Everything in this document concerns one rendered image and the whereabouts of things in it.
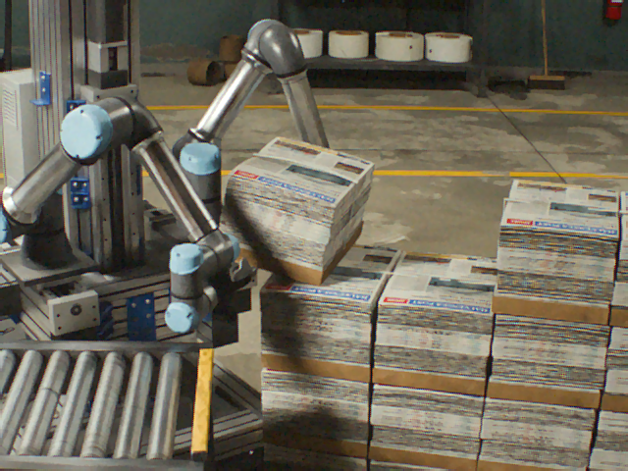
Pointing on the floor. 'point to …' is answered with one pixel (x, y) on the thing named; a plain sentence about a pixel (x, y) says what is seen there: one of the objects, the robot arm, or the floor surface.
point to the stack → (285, 325)
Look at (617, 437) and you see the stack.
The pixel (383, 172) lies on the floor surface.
